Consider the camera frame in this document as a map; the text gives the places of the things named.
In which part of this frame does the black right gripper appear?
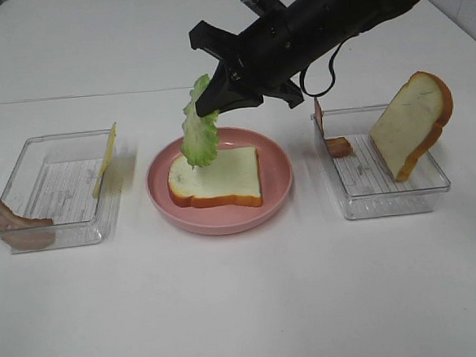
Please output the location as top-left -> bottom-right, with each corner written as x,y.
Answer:
189,3 -> 303,117

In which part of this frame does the green lettuce leaf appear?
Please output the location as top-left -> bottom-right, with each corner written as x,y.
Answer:
180,73 -> 219,167

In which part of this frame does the white bread slice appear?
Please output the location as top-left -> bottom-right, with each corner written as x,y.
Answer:
168,147 -> 263,208

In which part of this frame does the dark brown bacon strip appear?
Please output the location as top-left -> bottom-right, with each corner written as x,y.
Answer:
313,97 -> 353,159

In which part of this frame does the pale pink bacon strip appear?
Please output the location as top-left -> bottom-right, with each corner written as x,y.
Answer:
0,198 -> 56,251

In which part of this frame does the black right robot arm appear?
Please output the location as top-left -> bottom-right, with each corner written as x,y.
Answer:
189,0 -> 419,117

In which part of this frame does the pink round plate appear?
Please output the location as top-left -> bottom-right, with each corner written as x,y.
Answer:
147,127 -> 293,236

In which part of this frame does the yellow cheese slice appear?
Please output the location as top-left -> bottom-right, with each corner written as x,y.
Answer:
91,122 -> 117,198

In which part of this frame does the clear right plastic tray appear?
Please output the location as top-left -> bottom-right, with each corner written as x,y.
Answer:
311,104 -> 451,220

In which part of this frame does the clear plastic tray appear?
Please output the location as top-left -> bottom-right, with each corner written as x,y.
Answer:
0,129 -> 121,253
311,104 -> 451,220

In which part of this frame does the upright bread slice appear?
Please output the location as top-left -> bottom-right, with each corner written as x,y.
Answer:
369,71 -> 454,181

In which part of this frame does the clear left plastic tray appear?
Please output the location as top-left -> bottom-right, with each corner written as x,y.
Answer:
0,129 -> 121,253

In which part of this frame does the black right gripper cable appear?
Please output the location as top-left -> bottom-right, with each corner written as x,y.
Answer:
295,35 -> 354,99

